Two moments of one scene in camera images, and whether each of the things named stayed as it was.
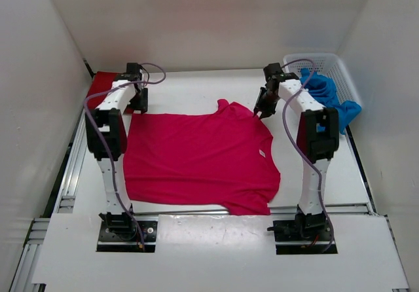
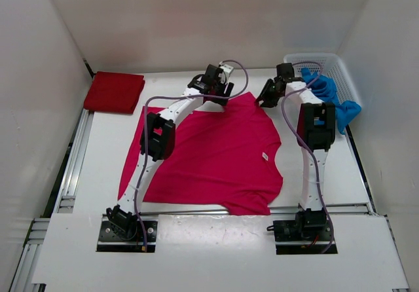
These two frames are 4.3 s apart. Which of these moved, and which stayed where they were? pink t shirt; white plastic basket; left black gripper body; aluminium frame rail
Moved: left black gripper body
Stayed: white plastic basket; pink t shirt; aluminium frame rail
